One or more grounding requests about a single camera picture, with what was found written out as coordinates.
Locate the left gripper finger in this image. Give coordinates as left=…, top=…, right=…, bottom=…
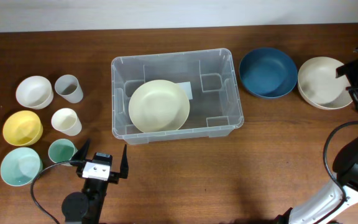
left=119, top=145, right=129, bottom=179
left=70, top=138, right=91, bottom=166

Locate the beige plate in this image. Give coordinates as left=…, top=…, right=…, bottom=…
left=298, top=57, right=353, bottom=110

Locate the mint green bowl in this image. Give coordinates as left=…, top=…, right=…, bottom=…
left=0, top=147, right=43, bottom=187

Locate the yellow bowl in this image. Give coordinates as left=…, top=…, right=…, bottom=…
left=2, top=110, right=44, bottom=146

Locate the cream plate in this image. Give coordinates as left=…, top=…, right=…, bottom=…
left=129, top=80, right=190, bottom=133

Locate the dark blue plate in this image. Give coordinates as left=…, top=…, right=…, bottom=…
left=239, top=47, right=298, bottom=99

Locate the clear plastic storage container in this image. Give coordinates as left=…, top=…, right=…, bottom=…
left=111, top=49, right=244, bottom=145

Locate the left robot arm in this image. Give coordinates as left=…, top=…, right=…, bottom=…
left=62, top=139, right=129, bottom=223

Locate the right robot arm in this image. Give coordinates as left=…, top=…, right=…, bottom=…
left=273, top=59, right=358, bottom=224

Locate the white label in container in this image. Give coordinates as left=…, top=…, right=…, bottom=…
left=177, top=82, right=193, bottom=100

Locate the green cup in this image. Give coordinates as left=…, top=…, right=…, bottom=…
left=48, top=139, right=78, bottom=163

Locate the cream cup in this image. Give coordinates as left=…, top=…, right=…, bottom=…
left=51, top=108, right=82, bottom=136

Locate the grey translucent cup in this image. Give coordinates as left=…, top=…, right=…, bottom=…
left=55, top=75, right=83, bottom=103

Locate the white bowl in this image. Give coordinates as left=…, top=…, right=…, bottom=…
left=16, top=76, right=53, bottom=110

